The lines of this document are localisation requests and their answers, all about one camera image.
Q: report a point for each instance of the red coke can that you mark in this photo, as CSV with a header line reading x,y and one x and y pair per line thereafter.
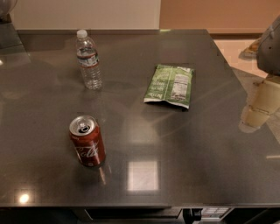
x,y
86,136

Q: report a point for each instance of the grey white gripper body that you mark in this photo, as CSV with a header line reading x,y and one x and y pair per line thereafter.
x,y
270,51

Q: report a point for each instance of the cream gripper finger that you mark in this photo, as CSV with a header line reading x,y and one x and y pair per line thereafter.
x,y
262,102

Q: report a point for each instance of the clear plastic water bottle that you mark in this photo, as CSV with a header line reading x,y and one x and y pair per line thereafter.
x,y
88,59

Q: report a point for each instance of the glass object top left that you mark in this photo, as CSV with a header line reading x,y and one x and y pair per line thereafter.
x,y
6,6

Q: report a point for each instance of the black knob under table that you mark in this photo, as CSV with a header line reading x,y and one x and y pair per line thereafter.
x,y
190,215

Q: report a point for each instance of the white label panel under table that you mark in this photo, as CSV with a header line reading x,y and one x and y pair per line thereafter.
x,y
215,212

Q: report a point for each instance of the green jalapeno chip bag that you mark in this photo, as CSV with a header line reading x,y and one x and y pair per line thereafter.
x,y
171,84

